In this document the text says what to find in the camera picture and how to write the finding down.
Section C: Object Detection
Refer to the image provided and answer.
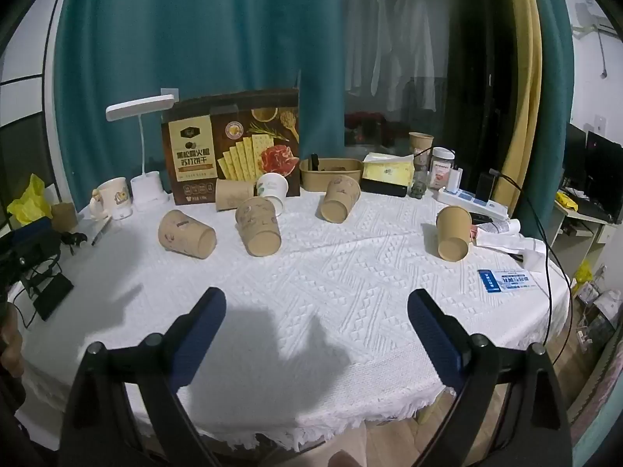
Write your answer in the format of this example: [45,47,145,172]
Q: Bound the white power strip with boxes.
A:
[433,188,508,220]

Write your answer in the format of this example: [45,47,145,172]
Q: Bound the white side desk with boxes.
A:
[551,187,616,280]

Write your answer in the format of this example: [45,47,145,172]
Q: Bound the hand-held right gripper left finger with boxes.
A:
[58,286,227,467]

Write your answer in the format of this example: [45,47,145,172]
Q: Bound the white desk lamp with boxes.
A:
[106,94,176,212]

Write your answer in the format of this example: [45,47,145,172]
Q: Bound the hanging white clothes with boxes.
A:
[343,0,439,112]

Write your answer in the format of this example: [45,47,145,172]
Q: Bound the teal curtain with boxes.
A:
[52,0,347,205]

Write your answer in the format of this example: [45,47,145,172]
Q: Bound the kraft paper bowl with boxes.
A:
[299,158,365,192]

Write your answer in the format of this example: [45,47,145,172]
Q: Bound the small black figurine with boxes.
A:
[60,232,88,255]

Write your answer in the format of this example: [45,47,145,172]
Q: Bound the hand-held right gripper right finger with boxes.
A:
[407,288,574,467]

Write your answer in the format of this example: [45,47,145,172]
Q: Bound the small brown box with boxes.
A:
[51,202,78,233]

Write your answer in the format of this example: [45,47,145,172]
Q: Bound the black charger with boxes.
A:
[475,172,496,202]

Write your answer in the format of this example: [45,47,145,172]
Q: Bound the yellow tissue pack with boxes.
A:
[362,153,416,186]

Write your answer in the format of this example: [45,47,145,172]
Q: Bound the white air conditioner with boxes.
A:
[572,0,619,37]

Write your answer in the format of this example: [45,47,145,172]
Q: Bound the crumpled paper receipts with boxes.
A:
[470,219,549,272]

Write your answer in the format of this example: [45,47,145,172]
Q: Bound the dark pen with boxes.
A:
[91,219,113,247]

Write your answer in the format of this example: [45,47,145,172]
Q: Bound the brown cracker box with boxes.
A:
[161,88,301,205]

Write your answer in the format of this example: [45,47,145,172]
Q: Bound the yellow curtain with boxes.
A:
[501,0,544,219]

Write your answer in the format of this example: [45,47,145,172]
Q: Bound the white paper cup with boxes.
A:
[256,172,290,216]

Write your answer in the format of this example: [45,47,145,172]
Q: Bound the kraft paper cup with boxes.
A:
[320,176,361,224]
[235,197,282,258]
[408,132,434,157]
[215,178,256,213]
[157,209,217,260]
[435,205,472,262]

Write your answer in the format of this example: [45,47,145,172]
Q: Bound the black monitor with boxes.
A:
[583,131,623,225]

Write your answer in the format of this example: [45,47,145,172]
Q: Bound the blue and white card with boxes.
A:
[477,268,542,293]

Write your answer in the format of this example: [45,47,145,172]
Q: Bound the yellow plastic bag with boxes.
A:
[6,173,53,226]

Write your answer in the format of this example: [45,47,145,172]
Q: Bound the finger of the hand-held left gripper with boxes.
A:
[19,259,75,322]

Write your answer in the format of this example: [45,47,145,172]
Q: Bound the white textured tablecloth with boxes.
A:
[10,182,571,454]

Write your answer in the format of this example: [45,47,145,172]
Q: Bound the black cable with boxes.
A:
[489,169,558,351]

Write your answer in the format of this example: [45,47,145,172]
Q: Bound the clear jar with white lid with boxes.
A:
[429,147,455,190]

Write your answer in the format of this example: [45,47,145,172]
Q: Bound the white ceramic mug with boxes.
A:
[88,177,134,221]

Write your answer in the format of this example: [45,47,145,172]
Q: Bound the black rectangular box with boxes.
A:
[361,179,408,198]

